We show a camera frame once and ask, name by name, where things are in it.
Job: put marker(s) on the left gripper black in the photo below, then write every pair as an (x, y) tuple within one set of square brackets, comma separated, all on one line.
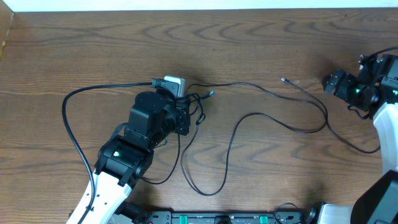
[(183, 115)]

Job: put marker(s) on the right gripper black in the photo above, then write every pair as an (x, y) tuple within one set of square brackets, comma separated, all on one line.
[(341, 91)]

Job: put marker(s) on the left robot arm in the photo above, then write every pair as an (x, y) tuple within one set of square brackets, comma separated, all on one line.
[(124, 159)]

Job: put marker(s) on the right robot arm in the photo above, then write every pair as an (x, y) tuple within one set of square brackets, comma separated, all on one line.
[(374, 91)]

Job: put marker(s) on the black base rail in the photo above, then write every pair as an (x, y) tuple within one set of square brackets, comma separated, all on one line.
[(130, 213)]

